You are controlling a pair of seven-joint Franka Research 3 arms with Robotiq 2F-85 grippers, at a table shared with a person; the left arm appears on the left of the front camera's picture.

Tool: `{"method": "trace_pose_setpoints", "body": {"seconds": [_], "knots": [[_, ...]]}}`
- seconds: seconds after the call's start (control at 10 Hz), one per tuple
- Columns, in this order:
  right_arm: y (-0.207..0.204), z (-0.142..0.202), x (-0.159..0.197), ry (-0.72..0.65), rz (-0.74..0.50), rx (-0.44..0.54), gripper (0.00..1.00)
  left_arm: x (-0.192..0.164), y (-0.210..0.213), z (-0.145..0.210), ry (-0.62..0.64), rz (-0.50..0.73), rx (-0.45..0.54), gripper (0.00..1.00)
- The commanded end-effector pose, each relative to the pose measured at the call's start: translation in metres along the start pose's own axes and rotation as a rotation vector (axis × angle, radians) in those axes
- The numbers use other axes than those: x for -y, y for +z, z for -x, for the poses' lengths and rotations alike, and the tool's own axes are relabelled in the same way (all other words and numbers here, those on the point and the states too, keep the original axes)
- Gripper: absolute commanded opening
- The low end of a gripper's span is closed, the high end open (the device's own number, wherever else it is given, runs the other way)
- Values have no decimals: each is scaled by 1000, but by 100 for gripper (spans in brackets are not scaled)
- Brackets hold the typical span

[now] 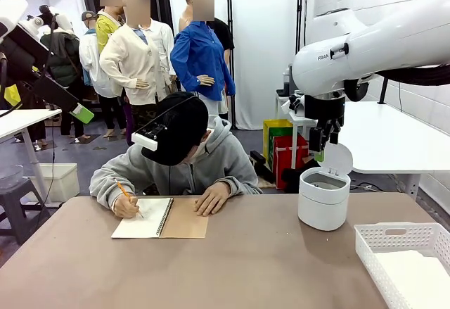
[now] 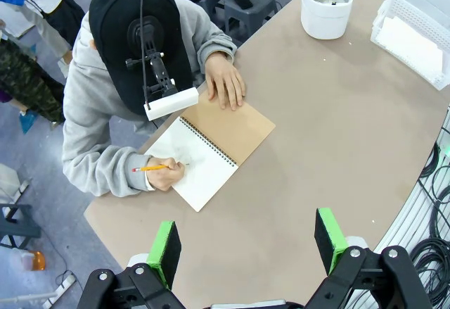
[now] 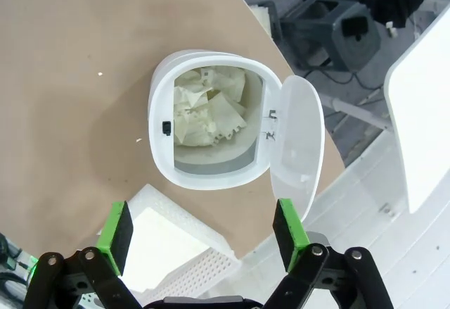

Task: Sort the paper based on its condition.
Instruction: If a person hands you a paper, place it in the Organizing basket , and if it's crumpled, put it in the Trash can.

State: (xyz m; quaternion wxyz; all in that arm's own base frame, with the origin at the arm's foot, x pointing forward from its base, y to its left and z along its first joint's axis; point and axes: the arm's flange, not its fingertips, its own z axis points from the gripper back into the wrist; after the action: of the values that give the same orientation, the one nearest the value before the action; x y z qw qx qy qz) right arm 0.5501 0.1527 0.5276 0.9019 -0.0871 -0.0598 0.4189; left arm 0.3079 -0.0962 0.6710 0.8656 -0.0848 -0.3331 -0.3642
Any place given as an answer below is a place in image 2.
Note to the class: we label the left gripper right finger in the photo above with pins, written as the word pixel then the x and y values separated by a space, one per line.
pixel 328 242

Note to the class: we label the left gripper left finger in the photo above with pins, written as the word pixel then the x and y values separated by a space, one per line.
pixel 168 252

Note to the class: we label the yellow pencil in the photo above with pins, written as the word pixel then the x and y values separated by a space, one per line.
pixel 154 167

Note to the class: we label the brown spiral notebook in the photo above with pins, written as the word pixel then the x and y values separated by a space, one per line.
pixel 228 129

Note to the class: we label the person's left forearm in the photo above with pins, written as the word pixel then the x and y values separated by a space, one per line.
pixel 214 45

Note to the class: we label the person's right forearm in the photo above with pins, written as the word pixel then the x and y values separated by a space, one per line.
pixel 105 171

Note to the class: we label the person's right hand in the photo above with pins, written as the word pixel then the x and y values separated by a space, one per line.
pixel 165 178

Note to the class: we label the person's left hand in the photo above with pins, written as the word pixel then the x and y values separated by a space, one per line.
pixel 225 80

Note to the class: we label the white lidded trash bin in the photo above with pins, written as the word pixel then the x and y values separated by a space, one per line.
pixel 323 20

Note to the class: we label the white perforated plastic basket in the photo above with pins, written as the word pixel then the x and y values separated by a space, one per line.
pixel 397 6

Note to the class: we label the white paper stack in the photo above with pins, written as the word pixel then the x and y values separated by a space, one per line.
pixel 411 45

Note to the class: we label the dark grey plastic stool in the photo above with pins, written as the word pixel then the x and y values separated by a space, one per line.
pixel 21 231
pixel 260 10

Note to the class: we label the white power strip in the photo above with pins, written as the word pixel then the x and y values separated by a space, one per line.
pixel 65 284

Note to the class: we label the clear jug orange base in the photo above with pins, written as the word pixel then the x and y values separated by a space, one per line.
pixel 37 260

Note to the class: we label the grey hooded sweatshirt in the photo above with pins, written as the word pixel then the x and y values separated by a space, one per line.
pixel 88 112

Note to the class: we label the black cap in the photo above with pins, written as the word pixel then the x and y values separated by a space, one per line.
pixel 112 24

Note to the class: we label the white head-mounted camera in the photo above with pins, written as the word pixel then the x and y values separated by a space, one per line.
pixel 172 104

